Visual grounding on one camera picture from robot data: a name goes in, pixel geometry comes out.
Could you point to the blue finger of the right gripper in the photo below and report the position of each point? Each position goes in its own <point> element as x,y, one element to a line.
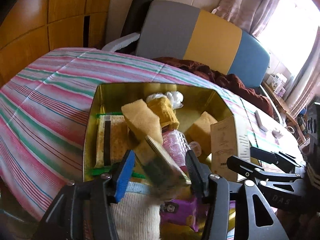
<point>248,170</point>
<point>279,159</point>

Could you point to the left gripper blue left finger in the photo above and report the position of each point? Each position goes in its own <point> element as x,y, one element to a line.
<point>123,175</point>

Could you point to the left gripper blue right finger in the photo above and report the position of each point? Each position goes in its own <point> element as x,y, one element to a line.
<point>198,174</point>

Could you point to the large cream carton box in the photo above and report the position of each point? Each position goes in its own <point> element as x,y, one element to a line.
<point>228,138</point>

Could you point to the pink hair roller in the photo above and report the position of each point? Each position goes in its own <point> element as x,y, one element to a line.
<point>175,143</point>

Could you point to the small green carton box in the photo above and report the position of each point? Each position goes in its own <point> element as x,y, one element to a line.
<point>166,177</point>

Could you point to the block yellow sponge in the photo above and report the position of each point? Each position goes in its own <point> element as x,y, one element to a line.
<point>199,132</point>

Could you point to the purple snack pouch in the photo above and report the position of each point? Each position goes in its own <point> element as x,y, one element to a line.
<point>184,212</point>

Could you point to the green cracker packet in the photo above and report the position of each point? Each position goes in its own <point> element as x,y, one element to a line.
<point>110,143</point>

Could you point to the wedge yellow sponge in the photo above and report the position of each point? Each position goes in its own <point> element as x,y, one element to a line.
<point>142,121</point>

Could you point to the yellow sock ball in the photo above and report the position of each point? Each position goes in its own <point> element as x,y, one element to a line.
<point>163,109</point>

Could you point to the white plastic bag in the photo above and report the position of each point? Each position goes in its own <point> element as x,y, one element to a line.
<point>175,98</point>

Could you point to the wooden side table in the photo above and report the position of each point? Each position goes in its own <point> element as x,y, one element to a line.
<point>283,113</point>

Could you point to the gold tin box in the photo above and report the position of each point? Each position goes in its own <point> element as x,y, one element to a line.
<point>110,97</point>

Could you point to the white boxes on table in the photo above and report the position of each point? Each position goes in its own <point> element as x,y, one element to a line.
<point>276,83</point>

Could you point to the maroon blanket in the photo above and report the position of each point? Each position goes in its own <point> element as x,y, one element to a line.
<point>230,81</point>

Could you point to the striped bed sheet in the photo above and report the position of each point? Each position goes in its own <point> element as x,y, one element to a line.
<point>45,109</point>

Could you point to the grey yellow blue headboard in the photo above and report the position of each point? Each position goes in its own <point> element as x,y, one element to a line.
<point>178,30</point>

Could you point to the pink curtain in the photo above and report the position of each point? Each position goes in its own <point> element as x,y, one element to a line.
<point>289,31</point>

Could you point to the wooden wardrobe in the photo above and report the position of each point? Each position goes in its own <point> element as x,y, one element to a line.
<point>32,28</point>

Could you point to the white bed rail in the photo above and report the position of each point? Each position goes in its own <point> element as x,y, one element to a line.
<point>121,43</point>

